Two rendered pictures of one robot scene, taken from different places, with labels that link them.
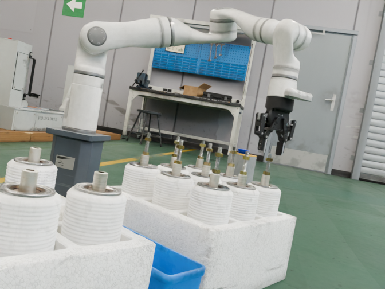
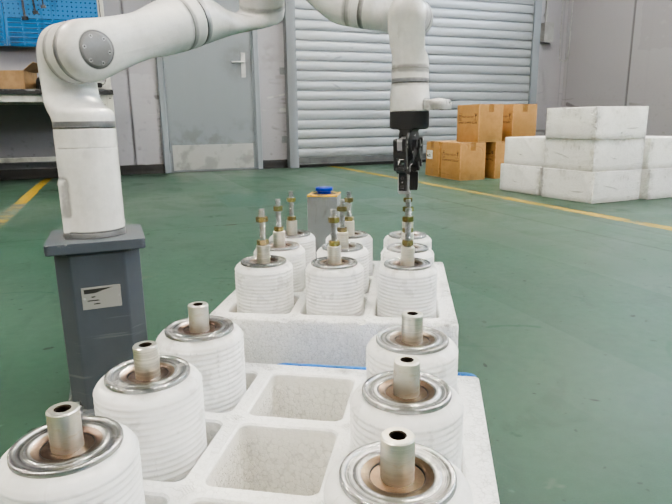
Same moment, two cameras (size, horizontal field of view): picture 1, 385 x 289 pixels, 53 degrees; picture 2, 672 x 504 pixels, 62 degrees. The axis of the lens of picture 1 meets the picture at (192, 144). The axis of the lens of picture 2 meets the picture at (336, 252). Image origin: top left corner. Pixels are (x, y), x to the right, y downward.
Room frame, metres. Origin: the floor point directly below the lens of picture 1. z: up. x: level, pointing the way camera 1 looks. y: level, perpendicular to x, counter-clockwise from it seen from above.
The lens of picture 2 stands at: (0.20, 0.50, 0.48)
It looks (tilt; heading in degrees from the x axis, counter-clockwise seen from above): 13 degrees down; 328
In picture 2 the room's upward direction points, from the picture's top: 1 degrees counter-clockwise
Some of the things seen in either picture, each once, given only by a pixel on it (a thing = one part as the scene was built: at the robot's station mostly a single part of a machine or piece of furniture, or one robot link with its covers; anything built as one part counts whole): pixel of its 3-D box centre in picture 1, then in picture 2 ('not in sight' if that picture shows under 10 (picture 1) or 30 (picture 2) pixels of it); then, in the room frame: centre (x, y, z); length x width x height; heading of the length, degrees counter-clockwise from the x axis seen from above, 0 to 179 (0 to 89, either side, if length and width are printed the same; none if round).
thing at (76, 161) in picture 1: (72, 179); (105, 319); (1.19, 0.35, 0.15); 0.15 x 0.15 x 0.30; 79
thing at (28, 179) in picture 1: (28, 181); (406, 377); (0.54, 0.22, 0.26); 0.02 x 0.02 x 0.03
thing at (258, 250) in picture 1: (194, 233); (343, 330); (1.05, -0.05, 0.09); 0.39 x 0.39 x 0.18; 50
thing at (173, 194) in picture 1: (169, 211); (335, 316); (0.95, 0.03, 0.16); 0.10 x 0.10 x 0.18
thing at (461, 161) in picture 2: not in sight; (462, 160); (3.63, -2.93, 0.15); 0.30 x 0.24 x 0.30; 168
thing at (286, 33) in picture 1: (287, 50); (409, 39); (1.06, -0.21, 0.62); 0.09 x 0.07 x 0.15; 127
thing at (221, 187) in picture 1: (213, 186); (407, 264); (0.88, -0.06, 0.25); 0.08 x 0.08 x 0.01
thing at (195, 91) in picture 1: (195, 90); (16, 77); (5.81, 0.10, 0.87); 0.40 x 0.30 x 0.23; 65
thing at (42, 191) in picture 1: (27, 190); (406, 392); (0.54, 0.22, 0.25); 0.08 x 0.08 x 0.01
